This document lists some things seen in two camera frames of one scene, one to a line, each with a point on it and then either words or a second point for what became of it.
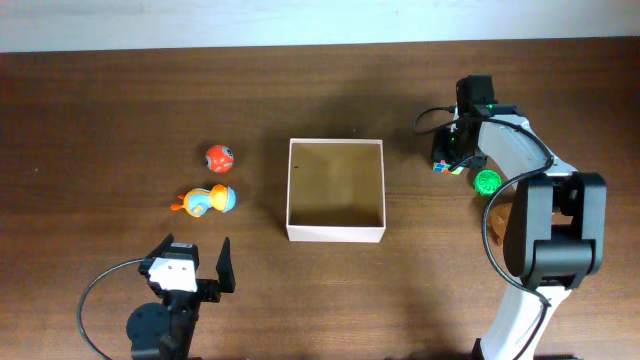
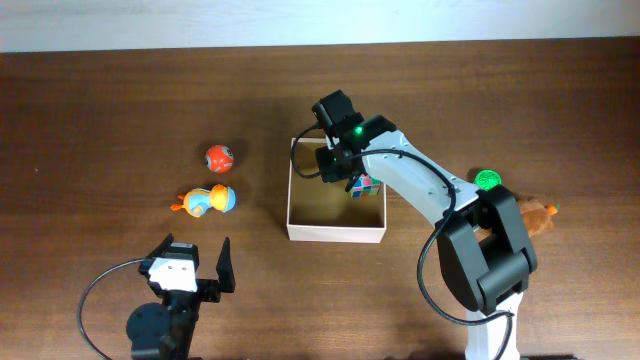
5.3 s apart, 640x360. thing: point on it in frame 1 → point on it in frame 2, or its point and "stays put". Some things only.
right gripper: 439,152 → 326,170
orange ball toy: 220,159 stays put
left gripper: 210,290 stays put
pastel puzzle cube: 444,167 → 365,186
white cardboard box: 336,190 stays put
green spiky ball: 487,182 stays put
